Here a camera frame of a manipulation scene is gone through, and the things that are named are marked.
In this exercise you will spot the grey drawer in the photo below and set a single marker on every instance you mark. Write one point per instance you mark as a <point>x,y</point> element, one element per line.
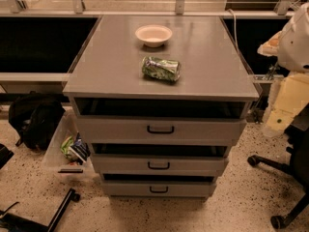
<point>214,132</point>
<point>158,165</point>
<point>158,189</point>

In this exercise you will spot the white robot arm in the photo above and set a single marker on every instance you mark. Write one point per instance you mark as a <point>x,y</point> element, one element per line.
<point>288,96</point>

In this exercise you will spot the grey drawer cabinet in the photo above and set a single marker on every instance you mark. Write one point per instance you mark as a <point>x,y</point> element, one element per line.
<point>108,82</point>

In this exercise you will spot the green chip bag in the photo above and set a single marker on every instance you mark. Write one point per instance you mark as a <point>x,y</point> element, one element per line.
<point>161,69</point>

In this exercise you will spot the white bowl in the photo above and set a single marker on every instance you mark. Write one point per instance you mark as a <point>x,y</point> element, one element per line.
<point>153,35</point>

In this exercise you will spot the snack packets in bin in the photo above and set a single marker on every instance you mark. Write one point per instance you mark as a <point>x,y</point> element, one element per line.
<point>74,149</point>

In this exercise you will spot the clear plastic bin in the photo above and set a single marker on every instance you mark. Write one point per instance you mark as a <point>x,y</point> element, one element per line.
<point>66,168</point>

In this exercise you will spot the black backpack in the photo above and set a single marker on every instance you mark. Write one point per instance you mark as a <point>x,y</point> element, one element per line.
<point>35,117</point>

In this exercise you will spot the black office chair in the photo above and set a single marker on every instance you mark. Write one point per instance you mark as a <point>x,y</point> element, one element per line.
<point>298,167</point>

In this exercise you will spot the black stand base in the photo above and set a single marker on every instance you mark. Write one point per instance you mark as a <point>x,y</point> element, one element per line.
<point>42,216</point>

